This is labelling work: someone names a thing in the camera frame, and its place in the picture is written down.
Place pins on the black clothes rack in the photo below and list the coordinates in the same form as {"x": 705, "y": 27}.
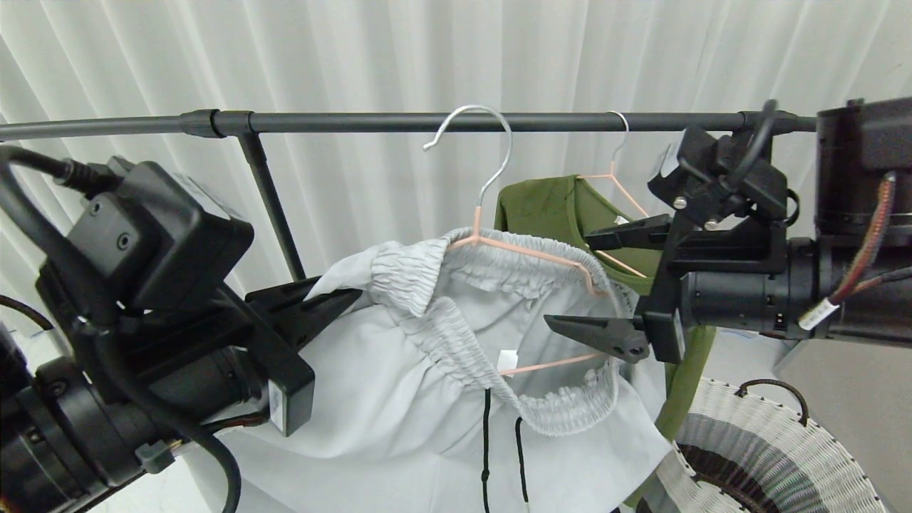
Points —
{"x": 356, "y": 122}

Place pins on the pale grey shorts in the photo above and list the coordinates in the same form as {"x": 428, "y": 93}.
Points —
{"x": 392, "y": 427}

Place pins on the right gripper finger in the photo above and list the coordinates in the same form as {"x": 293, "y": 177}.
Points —
{"x": 605, "y": 335}
{"x": 634, "y": 231}

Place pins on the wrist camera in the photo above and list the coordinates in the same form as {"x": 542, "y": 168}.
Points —
{"x": 157, "y": 228}
{"x": 719, "y": 178}

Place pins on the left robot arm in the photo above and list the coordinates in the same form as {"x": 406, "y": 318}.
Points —
{"x": 11, "y": 356}

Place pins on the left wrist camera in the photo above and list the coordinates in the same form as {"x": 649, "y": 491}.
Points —
{"x": 157, "y": 228}

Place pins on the green long-sleeved shirt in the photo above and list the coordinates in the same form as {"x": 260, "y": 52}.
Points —
{"x": 541, "y": 206}

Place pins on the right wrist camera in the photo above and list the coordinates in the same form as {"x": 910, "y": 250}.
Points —
{"x": 719, "y": 178}

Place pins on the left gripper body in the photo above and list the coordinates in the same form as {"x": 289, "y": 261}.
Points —
{"x": 206, "y": 377}

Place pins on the white laundry basket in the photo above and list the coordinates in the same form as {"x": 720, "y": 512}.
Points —
{"x": 776, "y": 442}

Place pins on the pink clothes hanger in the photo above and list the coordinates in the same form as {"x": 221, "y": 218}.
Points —
{"x": 620, "y": 185}
{"x": 491, "y": 171}

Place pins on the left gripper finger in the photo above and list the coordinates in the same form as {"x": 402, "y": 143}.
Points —
{"x": 317, "y": 317}
{"x": 281, "y": 296}

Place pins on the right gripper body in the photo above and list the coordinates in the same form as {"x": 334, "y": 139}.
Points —
{"x": 741, "y": 299}

